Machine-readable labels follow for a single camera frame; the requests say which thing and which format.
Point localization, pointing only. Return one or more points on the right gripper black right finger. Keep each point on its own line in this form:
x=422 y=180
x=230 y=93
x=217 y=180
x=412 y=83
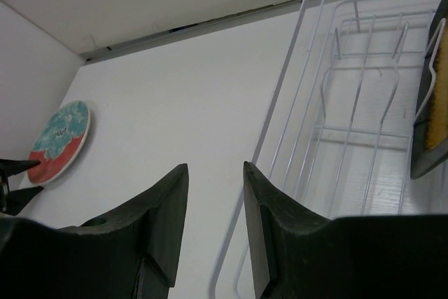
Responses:
x=296 y=253

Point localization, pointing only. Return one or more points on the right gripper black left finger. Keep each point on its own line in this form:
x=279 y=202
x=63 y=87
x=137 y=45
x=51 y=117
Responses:
x=131 y=251

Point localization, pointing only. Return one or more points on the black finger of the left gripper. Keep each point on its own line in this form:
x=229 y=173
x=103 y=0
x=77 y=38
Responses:
x=14 y=167
x=15 y=201

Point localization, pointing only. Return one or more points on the red teal floral round plate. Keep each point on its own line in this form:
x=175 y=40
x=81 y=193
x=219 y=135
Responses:
x=60 y=142

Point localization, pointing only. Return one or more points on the brown black square plate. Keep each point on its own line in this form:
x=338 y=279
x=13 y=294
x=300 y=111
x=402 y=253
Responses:
x=429 y=144

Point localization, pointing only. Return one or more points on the white wire dish rack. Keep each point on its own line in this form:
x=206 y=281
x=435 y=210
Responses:
x=338 y=134

